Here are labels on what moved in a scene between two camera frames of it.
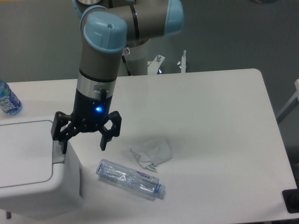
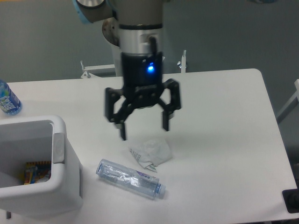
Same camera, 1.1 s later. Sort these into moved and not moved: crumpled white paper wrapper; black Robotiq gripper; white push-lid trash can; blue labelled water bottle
Moved: white push-lid trash can; black Robotiq gripper
Not moved: crumpled white paper wrapper; blue labelled water bottle
